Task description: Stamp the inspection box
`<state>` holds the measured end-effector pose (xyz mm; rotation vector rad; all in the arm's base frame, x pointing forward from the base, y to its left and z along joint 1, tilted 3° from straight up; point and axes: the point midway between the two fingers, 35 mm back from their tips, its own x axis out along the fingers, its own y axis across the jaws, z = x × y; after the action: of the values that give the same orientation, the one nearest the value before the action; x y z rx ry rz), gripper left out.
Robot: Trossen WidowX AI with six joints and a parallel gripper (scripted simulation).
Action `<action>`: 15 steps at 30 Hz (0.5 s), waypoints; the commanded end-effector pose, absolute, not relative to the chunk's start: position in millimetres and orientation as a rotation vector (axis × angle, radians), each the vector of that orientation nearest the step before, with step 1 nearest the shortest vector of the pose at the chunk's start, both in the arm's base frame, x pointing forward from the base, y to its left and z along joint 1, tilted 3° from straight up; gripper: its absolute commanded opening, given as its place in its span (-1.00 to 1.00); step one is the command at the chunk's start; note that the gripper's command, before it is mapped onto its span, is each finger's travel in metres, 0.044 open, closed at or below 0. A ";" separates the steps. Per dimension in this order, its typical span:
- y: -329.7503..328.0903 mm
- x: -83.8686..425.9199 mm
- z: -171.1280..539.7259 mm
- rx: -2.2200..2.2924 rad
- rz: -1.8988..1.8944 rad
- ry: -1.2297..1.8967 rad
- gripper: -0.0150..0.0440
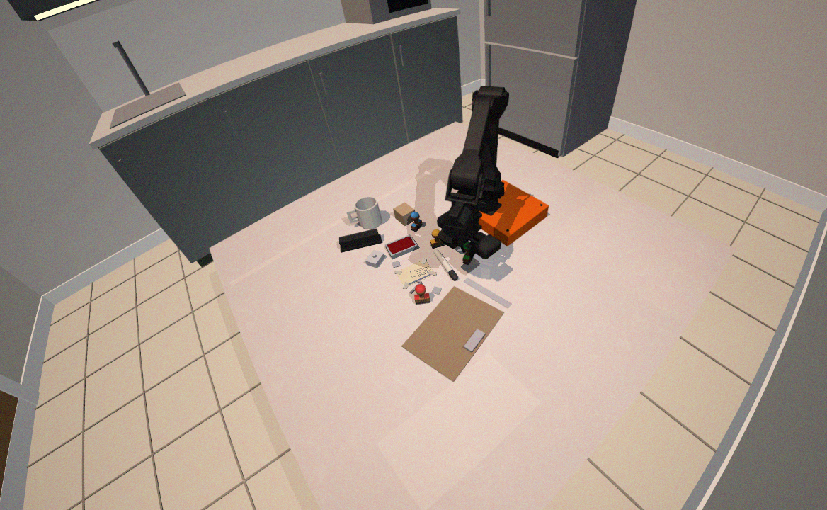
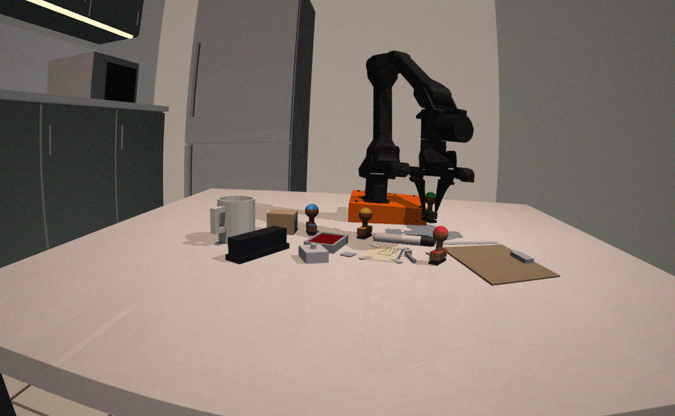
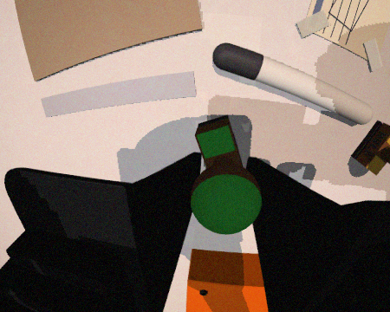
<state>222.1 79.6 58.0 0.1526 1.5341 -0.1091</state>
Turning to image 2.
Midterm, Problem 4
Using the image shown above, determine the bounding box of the grey mug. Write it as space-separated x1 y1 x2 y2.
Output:
210 195 255 243

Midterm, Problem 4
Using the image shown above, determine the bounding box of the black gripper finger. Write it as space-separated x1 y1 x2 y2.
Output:
410 178 426 212
435 179 455 213

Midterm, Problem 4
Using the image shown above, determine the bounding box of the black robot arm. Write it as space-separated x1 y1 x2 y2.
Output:
359 50 474 203

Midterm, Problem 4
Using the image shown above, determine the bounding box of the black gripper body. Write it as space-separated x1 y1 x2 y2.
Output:
389 139 474 183

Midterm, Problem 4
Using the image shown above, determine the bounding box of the brown rubber stamp with yellow ball handle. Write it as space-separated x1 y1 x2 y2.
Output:
357 207 373 240

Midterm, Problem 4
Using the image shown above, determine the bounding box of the red rubber stamp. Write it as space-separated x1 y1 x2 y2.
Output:
429 226 448 266

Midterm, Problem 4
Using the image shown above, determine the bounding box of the brown stamp with blue ball handle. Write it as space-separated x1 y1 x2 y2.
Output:
305 204 318 236

